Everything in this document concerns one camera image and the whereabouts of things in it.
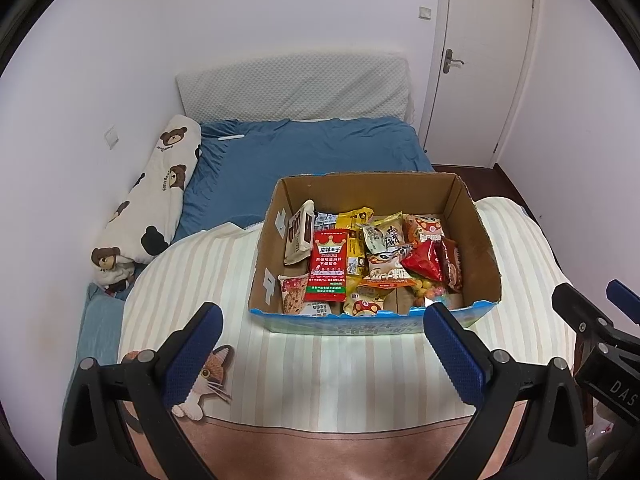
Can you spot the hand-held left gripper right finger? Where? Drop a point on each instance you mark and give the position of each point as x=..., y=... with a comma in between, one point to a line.
x=455, y=355

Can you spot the light blue plush blanket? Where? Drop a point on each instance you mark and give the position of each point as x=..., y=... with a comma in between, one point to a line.
x=100, y=330

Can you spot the red snack packet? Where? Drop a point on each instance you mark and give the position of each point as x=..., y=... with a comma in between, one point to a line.
x=422, y=262

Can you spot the white cookie packet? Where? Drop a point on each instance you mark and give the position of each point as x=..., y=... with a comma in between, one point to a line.
x=294, y=292

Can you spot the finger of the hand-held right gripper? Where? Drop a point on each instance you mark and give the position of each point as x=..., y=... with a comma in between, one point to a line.
x=577, y=307
x=625, y=297

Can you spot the white wall socket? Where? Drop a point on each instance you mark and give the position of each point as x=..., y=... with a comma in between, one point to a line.
x=111, y=138

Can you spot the yellow biscuit packet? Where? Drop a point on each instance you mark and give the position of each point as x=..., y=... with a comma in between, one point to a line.
x=382, y=232

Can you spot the cat print blanket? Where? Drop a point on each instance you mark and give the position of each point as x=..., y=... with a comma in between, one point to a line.
x=350, y=385

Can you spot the yellow black snack packet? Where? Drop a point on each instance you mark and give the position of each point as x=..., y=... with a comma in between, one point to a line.
x=355, y=220

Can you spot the bear print pillow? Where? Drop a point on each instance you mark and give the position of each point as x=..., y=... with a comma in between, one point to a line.
x=155, y=195

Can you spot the blue printed cardboard box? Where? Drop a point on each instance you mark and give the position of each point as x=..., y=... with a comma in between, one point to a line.
x=465, y=232

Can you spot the white light switch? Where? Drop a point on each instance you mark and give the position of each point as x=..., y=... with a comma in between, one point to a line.
x=425, y=12

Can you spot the white headboard cushion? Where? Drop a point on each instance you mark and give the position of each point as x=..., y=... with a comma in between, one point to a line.
x=295, y=85

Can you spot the red spicy strip packet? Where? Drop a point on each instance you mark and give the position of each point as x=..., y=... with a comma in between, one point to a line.
x=327, y=265

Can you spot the white wafer packet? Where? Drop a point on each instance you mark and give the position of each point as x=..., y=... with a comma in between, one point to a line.
x=297, y=235

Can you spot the white slim object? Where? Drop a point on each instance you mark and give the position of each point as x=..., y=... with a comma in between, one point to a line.
x=231, y=137

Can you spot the orange panda snack packet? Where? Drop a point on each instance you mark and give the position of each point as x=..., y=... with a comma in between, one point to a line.
x=362, y=305
x=425, y=225

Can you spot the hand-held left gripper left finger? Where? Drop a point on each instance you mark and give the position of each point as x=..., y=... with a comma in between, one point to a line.
x=192, y=355

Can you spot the white door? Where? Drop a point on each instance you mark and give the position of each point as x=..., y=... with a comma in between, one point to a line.
x=480, y=110

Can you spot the yellow panda snack packet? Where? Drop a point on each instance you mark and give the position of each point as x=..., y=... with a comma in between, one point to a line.
x=387, y=262

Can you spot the colourful candy bag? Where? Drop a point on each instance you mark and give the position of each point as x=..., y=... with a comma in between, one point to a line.
x=430, y=292

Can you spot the brown snack packet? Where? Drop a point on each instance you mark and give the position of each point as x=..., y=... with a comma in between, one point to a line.
x=450, y=265

